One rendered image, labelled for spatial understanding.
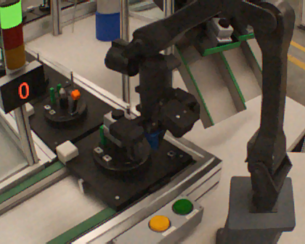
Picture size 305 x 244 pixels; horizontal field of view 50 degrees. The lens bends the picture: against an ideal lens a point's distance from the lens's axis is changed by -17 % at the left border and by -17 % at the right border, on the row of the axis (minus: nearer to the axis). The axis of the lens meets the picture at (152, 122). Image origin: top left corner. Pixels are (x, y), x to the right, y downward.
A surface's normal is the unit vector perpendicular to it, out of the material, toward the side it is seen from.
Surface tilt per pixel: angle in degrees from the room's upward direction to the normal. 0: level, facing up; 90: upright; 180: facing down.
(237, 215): 0
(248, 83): 45
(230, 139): 0
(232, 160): 0
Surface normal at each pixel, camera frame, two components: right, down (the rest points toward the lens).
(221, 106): 0.39, -0.22
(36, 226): 0.00, -0.81
